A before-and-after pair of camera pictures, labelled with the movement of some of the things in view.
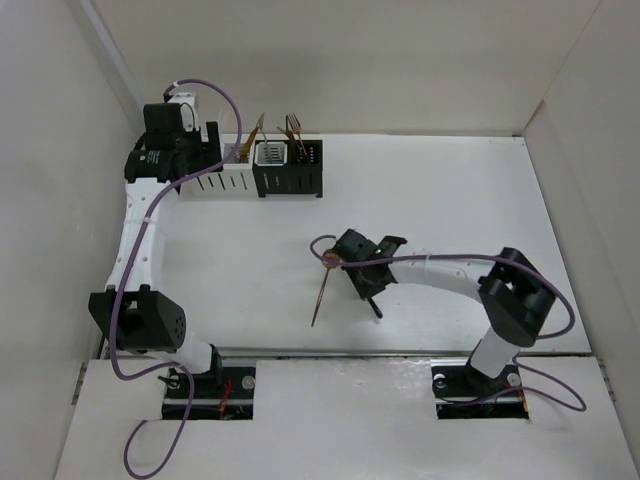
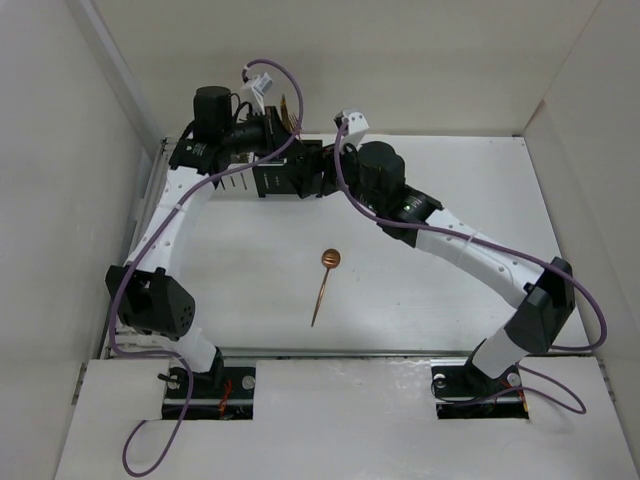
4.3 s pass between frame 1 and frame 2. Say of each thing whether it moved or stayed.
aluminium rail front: stayed
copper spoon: stayed
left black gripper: moved
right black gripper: moved
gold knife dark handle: moved
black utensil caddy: stayed
